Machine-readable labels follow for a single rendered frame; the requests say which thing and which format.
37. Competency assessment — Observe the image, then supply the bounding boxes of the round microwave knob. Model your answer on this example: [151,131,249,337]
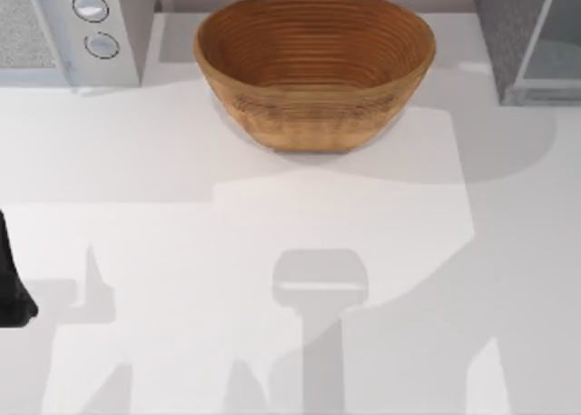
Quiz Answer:
[84,31,122,60]
[72,0,111,20]

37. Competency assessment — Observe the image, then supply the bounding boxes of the grey cabinet with dark inside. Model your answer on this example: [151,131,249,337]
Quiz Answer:
[469,0,581,107]

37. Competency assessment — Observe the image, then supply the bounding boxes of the brown woven basket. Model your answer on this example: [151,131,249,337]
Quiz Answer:
[192,0,438,155]

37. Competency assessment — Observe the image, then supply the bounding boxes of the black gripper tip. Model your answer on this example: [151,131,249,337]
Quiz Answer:
[0,210,39,330]

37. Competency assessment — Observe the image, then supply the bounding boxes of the pale microwave oven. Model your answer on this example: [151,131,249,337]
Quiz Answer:
[0,0,160,89]

